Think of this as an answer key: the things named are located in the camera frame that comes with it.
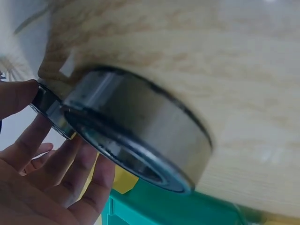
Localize person's left hand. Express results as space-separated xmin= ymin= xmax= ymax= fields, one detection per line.
xmin=0 ymin=79 xmax=116 ymax=225

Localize small steel ball bearing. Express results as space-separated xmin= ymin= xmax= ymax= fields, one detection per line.
xmin=30 ymin=80 xmax=78 ymax=141

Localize yellow plastic bin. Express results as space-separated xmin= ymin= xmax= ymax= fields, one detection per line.
xmin=81 ymin=151 xmax=139 ymax=195

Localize green plastic bin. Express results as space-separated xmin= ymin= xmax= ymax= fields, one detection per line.
xmin=101 ymin=180 xmax=249 ymax=225

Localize large steel ball bearing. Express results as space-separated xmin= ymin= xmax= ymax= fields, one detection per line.
xmin=61 ymin=66 xmax=213 ymax=195

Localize small white rectangular piece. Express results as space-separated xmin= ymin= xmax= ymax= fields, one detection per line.
xmin=58 ymin=48 xmax=76 ymax=78

